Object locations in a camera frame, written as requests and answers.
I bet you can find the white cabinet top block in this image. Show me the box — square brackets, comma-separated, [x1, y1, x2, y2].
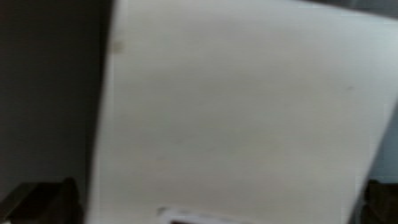
[85, 0, 398, 224]

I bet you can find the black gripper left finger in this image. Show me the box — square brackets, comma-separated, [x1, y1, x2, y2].
[0, 178, 80, 224]

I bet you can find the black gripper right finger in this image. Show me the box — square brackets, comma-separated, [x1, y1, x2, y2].
[361, 180, 398, 224]

